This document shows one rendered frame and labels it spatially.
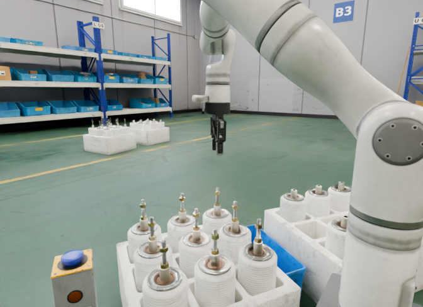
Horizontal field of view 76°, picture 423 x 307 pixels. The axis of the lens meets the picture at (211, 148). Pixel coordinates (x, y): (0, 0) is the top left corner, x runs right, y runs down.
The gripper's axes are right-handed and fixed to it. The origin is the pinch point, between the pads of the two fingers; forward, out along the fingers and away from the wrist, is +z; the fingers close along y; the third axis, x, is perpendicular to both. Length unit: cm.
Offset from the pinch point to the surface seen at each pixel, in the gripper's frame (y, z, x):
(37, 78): 396, -37, 213
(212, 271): -28.5, 21.7, 6.5
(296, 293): -28.7, 30.1, -14.0
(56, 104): 459, 8, 212
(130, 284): -20.3, 29.0, 25.4
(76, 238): 37, 47, 57
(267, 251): -23.5, 21.6, -8.3
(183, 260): -17.3, 25.8, 12.2
